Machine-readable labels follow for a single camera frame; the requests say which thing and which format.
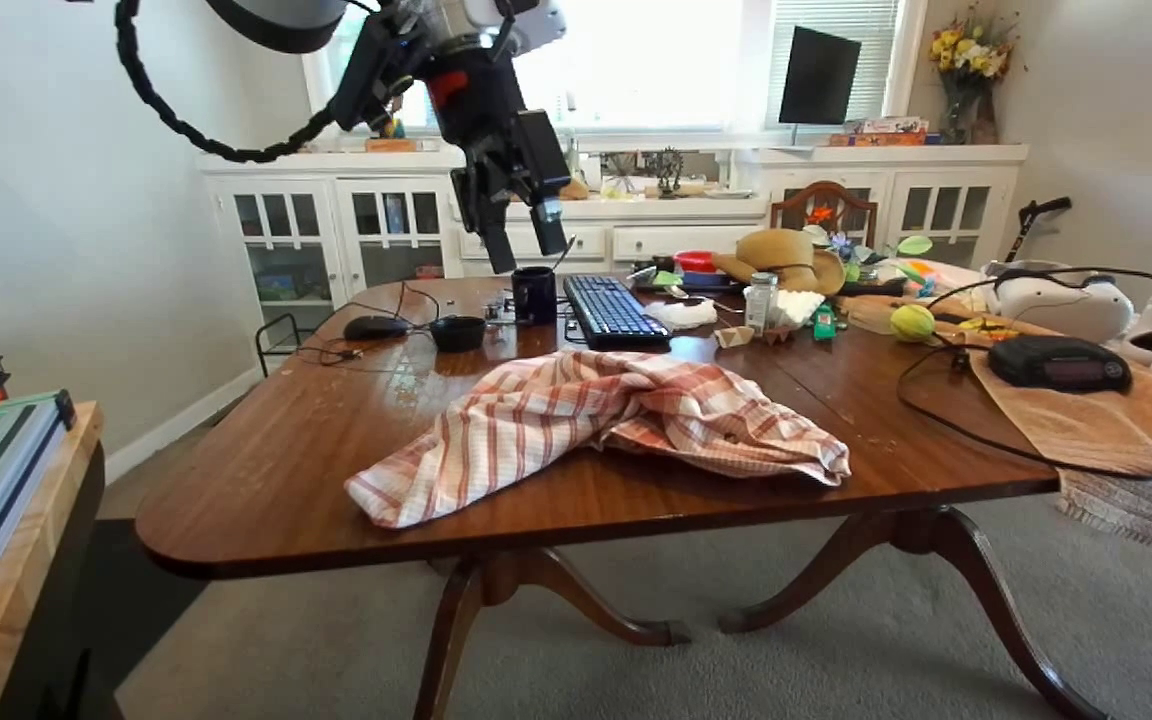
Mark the straw hat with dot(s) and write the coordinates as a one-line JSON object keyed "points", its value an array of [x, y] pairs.
{"points": [[780, 254]]}

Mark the white cloth bundle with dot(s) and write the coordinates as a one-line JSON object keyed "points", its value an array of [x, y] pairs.
{"points": [[1062, 306]]}

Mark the wooden dining table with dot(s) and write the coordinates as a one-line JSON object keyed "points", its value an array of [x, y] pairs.
{"points": [[228, 507]]}

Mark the grey aluminium rail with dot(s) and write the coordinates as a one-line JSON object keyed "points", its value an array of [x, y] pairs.
{"points": [[0, 493]]}

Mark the black monitor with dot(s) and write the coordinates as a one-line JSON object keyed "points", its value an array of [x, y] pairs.
{"points": [[817, 73]]}

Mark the red bowl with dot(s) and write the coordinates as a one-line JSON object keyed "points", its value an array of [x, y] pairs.
{"points": [[699, 258]]}

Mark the small green toy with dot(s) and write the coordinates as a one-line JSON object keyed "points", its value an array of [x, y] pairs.
{"points": [[826, 326]]}

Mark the black mug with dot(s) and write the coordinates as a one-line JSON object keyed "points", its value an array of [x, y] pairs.
{"points": [[535, 297]]}

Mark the yellow flower bouquet vase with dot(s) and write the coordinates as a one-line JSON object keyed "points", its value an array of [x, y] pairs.
{"points": [[964, 80]]}

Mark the clear glass jar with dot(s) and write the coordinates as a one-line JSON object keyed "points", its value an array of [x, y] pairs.
{"points": [[501, 329]]}

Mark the black tabletop device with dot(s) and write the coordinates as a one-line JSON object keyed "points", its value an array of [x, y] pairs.
{"points": [[1059, 363]]}

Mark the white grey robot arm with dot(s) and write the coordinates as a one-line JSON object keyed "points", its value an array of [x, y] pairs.
{"points": [[280, 22]]}

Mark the stack of books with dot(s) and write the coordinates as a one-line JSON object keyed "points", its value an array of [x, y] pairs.
{"points": [[880, 128]]}

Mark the small black bowl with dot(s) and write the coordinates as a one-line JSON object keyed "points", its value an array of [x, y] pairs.
{"points": [[456, 333]]}

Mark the wooden chair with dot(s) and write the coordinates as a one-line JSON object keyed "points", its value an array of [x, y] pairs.
{"points": [[820, 202]]}

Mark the black computer keyboard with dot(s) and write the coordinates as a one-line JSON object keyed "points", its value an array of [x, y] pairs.
{"points": [[615, 312]]}

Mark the red white striped towel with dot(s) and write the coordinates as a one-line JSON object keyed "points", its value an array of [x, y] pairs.
{"points": [[579, 422]]}

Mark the striped woven rug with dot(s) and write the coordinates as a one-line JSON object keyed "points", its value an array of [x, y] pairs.
{"points": [[1143, 512]]}

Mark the yellow-green ball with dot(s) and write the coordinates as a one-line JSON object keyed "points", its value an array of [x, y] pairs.
{"points": [[914, 322]]}

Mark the black metal chair frame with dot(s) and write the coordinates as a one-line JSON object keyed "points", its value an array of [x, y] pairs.
{"points": [[277, 326]]}

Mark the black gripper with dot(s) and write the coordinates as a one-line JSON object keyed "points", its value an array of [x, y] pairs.
{"points": [[490, 134]]}

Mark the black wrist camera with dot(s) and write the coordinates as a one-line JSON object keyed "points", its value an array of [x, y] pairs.
{"points": [[364, 73]]}

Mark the black computer mouse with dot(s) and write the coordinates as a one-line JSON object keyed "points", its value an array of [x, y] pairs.
{"points": [[378, 326]]}

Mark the white built-in cabinet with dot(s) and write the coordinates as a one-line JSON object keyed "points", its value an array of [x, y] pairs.
{"points": [[297, 240]]}

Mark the wooden workbench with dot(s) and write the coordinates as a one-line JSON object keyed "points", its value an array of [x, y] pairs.
{"points": [[17, 624]]}

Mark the tan placemat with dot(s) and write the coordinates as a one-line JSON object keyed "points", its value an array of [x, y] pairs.
{"points": [[1110, 426]]}

